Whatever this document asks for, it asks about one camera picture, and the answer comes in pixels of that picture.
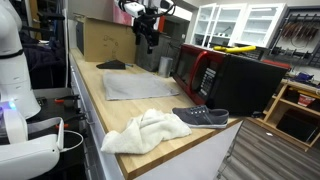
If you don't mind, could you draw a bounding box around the white cable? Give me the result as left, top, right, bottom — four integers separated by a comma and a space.
59, 129, 85, 154

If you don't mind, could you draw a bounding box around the orange handled clamp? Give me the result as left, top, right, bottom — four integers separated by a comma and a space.
54, 95, 80, 103

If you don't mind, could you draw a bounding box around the dark grey felt bin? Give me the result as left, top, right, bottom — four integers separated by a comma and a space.
135, 34, 182, 72

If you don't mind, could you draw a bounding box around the wooden shelf unit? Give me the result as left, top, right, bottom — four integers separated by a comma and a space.
253, 80, 320, 151

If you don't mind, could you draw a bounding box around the black pegboard tool rack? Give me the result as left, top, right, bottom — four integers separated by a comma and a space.
268, 5, 320, 68

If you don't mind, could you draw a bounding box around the white glass-door cabinet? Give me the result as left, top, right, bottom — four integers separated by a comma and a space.
190, 3, 287, 48

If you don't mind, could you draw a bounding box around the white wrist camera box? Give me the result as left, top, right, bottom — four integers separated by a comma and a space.
124, 2, 145, 18

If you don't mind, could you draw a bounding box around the white fluffy towel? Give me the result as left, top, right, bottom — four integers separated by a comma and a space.
101, 109, 192, 154

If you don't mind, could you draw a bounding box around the grey towel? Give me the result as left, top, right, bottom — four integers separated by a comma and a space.
103, 72, 179, 100

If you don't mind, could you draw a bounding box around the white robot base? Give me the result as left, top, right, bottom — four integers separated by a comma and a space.
0, 0, 64, 180

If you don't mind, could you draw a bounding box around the grey metal cylinder cup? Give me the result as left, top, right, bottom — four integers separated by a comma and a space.
158, 57, 173, 78

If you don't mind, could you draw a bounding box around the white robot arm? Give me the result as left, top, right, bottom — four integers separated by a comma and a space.
114, 0, 176, 54

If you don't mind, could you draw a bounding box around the red and black microwave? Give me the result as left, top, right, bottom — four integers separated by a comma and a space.
173, 44, 287, 116

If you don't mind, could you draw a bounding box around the large cardboard box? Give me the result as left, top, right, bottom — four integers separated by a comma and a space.
79, 17, 136, 63

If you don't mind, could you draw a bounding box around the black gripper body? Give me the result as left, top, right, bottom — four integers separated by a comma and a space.
132, 17, 160, 47

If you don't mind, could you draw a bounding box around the grey canvas sneaker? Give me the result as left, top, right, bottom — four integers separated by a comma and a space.
172, 105, 229, 128

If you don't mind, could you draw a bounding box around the yellow handled tool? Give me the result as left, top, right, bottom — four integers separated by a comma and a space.
213, 46, 256, 53

